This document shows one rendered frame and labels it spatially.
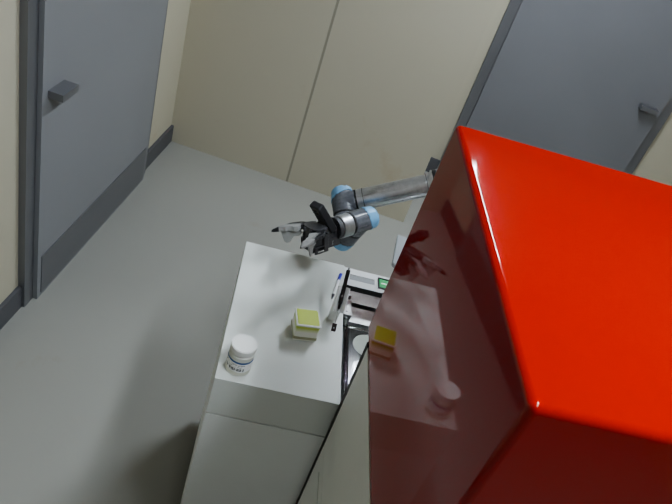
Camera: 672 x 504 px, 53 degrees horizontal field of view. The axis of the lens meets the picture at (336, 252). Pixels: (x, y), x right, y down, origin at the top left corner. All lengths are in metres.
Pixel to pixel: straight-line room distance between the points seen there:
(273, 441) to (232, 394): 0.22
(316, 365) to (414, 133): 2.54
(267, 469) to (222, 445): 0.17
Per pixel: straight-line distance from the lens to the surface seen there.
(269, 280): 2.17
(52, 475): 2.79
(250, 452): 2.07
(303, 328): 1.96
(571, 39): 4.95
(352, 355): 2.11
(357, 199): 2.25
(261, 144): 4.48
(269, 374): 1.88
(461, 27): 4.03
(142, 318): 3.33
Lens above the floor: 2.34
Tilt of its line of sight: 35 degrees down
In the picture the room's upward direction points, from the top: 20 degrees clockwise
